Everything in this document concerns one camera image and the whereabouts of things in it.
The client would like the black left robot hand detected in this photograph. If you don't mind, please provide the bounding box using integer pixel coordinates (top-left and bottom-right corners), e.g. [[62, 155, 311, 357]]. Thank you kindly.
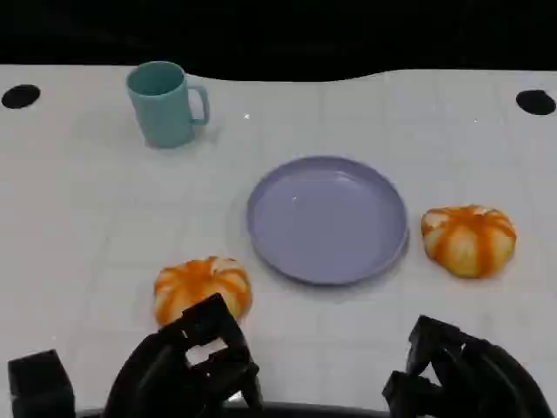
[[103, 292, 265, 418]]

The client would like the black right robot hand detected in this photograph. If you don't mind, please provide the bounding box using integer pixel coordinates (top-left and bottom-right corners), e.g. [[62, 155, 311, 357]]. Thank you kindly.
[[381, 314, 550, 418]]

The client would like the orange white toy bread roll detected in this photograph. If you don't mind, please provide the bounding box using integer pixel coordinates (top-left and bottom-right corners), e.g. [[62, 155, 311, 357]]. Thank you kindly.
[[152, 255, 253, 328], [420, 204, 518, 280]]

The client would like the dark robot torso edge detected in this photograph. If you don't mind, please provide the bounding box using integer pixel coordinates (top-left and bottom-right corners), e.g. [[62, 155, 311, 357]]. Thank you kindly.
[[76, 401, 393, 418]]

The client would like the lilac plate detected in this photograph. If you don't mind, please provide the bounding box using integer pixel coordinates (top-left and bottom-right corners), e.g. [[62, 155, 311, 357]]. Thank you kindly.
[[246, 155, 410, 287]]

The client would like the pale green mug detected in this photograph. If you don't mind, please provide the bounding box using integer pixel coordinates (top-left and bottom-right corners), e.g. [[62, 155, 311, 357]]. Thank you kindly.
[[125, 60, 211, 150]]

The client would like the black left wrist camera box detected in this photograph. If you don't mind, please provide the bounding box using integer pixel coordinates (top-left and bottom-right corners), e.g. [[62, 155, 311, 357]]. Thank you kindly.
[[7, 347, 77, 418]]

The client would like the black table cable hole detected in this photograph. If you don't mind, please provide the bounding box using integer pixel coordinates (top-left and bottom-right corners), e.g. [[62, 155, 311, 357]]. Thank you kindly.
[[1, 84, 42, 110], [515, 89, 557, 116]]

